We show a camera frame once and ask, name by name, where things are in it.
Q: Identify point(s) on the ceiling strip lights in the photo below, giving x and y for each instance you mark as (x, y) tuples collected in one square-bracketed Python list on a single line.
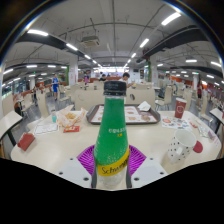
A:
[(171, 18)]

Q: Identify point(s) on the printed paper flyer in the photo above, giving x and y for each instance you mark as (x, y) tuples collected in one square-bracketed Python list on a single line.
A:
[(175, 122)]

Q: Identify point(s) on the white framed table card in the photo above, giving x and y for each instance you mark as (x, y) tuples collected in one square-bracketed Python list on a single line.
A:
[(46, 128)]

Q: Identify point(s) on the red paper cup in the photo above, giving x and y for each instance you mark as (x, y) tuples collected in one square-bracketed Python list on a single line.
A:
[(180, 108)]

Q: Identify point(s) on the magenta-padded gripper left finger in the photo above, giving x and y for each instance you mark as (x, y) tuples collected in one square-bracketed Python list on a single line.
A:
[(75, 170)]

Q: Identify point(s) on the red tissue pack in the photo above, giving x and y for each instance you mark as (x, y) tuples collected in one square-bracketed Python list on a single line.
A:
[(26, 141)]

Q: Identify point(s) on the brown tray with paper liner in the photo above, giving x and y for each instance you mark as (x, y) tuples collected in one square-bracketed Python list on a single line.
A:
[(140, 116)]

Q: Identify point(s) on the ceiling air conditioner unit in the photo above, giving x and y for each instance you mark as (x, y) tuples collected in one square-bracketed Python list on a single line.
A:
[(90, 41)]

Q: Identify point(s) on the beige canteen chairs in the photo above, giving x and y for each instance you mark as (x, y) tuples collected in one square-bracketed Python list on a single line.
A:
[(85, 98)]

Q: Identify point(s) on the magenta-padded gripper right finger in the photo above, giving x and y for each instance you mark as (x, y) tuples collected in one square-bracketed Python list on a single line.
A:
[(148, 170)]

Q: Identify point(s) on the white polka dot mug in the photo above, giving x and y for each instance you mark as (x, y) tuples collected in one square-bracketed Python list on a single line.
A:
[(180, 146)]

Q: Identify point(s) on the green drink bottle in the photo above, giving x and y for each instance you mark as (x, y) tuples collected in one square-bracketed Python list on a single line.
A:
[(111, 133)]

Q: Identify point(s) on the flat round red coaster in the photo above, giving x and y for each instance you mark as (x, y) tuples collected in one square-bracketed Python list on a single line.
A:
[(199, 147)]

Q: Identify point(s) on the small teal sanitizer bottle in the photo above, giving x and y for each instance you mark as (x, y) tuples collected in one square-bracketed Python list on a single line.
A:
[(54, 117)]

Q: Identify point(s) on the small flat red packet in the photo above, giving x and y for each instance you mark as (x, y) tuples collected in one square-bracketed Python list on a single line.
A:
[(71, 129)]

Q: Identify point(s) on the crumpled white napkin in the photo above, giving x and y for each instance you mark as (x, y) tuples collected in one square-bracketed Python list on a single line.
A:
[(144, 106)]

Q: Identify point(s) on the white rectangular canteen table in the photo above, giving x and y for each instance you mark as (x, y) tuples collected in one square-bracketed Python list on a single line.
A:
[(8, 121), (216, 115)]

